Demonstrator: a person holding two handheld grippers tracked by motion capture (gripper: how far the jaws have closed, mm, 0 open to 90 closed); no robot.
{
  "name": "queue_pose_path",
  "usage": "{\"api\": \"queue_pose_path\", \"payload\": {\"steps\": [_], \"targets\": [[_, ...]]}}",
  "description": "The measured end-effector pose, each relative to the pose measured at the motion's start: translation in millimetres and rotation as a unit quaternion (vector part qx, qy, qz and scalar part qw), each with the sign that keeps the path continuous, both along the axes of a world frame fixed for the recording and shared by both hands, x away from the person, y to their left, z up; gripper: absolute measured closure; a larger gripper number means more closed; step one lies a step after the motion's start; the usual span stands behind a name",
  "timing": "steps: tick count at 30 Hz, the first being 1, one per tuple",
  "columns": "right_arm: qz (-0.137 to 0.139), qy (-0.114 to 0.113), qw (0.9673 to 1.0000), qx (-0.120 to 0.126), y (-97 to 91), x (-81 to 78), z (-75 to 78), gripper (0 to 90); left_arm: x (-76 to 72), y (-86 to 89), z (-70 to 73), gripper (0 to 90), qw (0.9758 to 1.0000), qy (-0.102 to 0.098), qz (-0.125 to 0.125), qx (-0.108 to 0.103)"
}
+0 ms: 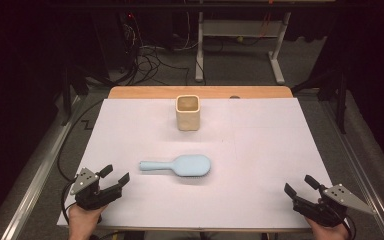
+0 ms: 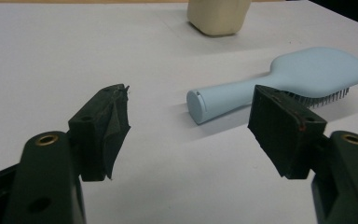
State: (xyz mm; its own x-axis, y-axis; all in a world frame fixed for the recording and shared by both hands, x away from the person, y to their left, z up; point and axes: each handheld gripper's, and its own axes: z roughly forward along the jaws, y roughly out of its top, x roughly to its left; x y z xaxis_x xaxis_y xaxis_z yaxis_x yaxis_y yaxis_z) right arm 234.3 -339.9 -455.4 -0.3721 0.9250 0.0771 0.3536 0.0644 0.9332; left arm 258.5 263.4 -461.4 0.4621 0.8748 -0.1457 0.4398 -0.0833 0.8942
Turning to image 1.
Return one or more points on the beige square cup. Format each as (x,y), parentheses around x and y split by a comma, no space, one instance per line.
(187,121)

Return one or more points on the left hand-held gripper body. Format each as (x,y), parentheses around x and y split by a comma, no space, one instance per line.
(90,196)

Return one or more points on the black metal stand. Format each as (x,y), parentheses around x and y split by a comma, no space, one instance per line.
(67,96)
(341,103)

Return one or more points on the person's right hand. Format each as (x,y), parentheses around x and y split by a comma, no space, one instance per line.
(326,233)

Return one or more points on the small yellow-green ball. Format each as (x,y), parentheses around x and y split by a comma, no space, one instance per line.
(240,39)

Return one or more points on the person's left hand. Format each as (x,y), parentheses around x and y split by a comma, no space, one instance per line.
(81,221)

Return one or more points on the light blue hairbrush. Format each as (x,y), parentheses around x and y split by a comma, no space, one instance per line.
(190,165)

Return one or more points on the white metal desk frame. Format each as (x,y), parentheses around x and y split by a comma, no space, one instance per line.
(240,28)

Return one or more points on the aluminium floor rail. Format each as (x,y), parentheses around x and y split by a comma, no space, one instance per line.
(36,180)
(361,180)

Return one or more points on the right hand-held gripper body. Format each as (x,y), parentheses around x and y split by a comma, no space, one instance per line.
(326,211)

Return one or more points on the black equipment rack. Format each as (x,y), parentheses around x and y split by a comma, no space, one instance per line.
(113,40)

